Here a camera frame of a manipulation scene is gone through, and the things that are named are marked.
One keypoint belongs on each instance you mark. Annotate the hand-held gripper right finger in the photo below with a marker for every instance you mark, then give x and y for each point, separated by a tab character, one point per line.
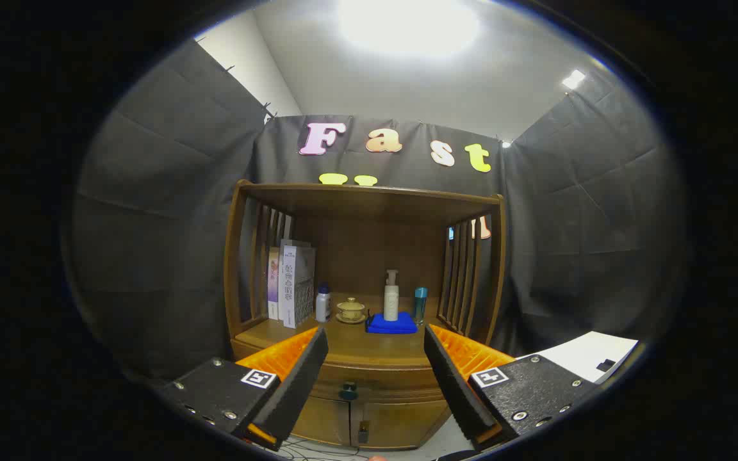
455	384

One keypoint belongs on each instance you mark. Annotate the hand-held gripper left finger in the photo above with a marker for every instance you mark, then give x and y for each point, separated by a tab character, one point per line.
298	384

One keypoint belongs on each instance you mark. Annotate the wooden drawer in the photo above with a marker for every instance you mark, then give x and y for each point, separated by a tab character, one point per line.
382	384

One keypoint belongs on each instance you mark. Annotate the wooden countertop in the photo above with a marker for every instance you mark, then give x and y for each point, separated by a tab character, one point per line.
356	342

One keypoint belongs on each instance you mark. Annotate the wooden cabinet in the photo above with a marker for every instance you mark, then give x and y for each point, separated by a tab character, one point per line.
369	250

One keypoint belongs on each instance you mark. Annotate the white bottle blue cap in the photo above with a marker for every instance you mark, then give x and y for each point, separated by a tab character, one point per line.
323	307

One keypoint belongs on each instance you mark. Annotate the blue translucent tumbler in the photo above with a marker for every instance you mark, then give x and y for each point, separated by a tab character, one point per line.
420	306

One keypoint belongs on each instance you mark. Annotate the blue folded cloth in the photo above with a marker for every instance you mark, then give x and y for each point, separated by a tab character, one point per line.
391	325

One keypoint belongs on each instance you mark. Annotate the beige lidded tea cup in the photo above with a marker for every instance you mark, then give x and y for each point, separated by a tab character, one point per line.
350	310

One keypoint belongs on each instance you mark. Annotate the white book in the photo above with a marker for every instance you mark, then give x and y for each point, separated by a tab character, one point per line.
292	288

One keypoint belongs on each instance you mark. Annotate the purple book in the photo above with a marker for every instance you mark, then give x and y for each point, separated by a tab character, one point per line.
273	288

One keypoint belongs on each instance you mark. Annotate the white pump bottle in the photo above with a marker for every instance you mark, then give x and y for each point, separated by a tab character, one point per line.
391	304

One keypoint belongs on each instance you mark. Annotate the black backdrop cloth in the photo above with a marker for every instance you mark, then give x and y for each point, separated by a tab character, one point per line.
164	224

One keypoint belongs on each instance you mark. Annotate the small ceiling lamp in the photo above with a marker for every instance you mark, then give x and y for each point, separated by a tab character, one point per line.
573	79

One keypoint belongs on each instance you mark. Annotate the ceiling light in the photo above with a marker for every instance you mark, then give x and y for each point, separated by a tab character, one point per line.
407	25

